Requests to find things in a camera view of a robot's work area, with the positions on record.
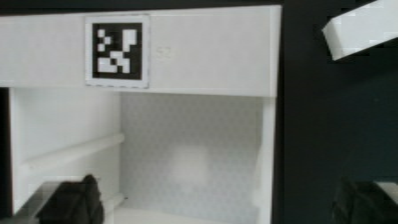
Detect white L-shaped corner fence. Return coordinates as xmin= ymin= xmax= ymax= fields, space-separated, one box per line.
xmin=321 ymin=0 xmax=398 ymax=61

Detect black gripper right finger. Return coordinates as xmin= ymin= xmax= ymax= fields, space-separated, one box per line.
xmin=332 ymin=178 xmax=398 ymax=224

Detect white drawer cabinet box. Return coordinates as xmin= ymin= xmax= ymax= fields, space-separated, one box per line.
xmin=0 ymin=5 xmax=282 ymax=224

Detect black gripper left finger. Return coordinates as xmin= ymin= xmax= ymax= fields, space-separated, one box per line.
xmin=16 ymin=175 xmax=104 ymax=224

